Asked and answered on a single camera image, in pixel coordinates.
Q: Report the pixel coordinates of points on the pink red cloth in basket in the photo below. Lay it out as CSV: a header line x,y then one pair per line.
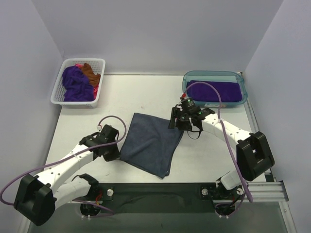
x,y
95,88

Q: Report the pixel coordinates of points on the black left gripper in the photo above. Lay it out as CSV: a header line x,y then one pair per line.
x,y
112,150

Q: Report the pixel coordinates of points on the grey towel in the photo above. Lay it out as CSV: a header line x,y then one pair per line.
x,y
150,145

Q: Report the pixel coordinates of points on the white plastic laundry basket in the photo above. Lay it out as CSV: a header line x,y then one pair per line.
x,y
58,93

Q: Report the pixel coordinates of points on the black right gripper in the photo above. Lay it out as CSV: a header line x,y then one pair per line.
x,y
176,117

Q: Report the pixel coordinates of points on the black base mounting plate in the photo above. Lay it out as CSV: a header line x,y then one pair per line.
x,y
159,198

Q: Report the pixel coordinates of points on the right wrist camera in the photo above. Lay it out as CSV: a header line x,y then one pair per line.
x,y
188,105

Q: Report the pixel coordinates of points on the purple towel in basket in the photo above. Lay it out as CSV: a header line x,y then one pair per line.
x,y
77,86

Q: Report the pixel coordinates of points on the teal plastic bin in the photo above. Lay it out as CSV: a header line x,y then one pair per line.
x,y
230,86

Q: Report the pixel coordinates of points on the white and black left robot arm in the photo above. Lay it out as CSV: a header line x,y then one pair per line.
x,y
39,196

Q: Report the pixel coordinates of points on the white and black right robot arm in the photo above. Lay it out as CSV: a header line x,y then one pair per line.
x,y
252,156

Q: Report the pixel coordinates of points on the brown cloth in basket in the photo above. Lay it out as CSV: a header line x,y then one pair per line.
x,y
94,79

